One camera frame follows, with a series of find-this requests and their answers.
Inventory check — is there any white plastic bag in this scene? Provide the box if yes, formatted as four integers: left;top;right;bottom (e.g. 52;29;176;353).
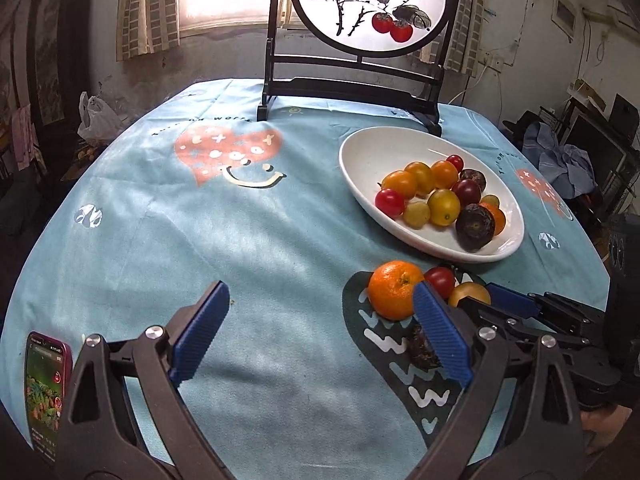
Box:
76;91;123;143

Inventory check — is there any person's right hand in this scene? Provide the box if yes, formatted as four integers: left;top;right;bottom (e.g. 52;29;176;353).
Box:
582;404;636;456

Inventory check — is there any orange tomato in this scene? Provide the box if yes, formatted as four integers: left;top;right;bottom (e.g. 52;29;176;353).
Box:
431;160;460;190
381;170;418;200
404;161;436;196

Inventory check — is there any pink hanging cloth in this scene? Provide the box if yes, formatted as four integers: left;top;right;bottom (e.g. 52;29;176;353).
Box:
11;105;38;171

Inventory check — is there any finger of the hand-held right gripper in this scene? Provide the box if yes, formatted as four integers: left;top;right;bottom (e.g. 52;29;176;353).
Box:
484;282;566;323
457;296;541;348

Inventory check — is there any wall vent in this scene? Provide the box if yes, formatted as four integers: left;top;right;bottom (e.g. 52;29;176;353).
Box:
551;0;578;41

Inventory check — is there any white oval plate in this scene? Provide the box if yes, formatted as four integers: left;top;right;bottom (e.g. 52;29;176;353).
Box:
338;126;526;264

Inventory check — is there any black monitor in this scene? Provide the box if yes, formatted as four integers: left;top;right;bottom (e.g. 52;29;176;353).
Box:
565;110;631;181

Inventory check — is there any large orange mandarin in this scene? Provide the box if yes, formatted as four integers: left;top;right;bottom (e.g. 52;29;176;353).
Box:
367;260;426;321

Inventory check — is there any dark brown tomato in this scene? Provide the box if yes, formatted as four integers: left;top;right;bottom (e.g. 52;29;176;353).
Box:
460;169;487;193

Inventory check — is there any checked beige curtain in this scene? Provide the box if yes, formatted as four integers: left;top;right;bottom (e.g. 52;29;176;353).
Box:
116;0;181;62
420;0;486;78

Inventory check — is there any blue crumpled cloth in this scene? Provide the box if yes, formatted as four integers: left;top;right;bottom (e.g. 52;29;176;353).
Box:
522;120;598;198

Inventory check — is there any yellow tomato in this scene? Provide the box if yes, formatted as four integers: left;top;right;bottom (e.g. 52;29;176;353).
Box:
426;188;461;227
447;282;492;308

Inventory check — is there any dark framed painting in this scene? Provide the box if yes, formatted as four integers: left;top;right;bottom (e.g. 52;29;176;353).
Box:
27;0;96;128

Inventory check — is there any small yellow-green tomato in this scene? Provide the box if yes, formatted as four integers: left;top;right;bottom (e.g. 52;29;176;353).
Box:
403;201;432;229

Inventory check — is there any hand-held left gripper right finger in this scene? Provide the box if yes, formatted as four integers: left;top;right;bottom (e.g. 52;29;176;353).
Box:
405;280;586;480

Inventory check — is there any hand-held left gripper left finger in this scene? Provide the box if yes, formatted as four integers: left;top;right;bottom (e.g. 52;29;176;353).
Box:
54;280;232;480

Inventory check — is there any light blue printed tablecloth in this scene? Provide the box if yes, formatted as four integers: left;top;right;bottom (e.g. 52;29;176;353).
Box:
0;77;616;466

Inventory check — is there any dark purple passion fruit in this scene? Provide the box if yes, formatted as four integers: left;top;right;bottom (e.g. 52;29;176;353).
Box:
406;324;443;372
455;203;496;252

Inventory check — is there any smartphone in red case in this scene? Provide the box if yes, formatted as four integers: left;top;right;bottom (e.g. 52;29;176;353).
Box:
25;331;73;466

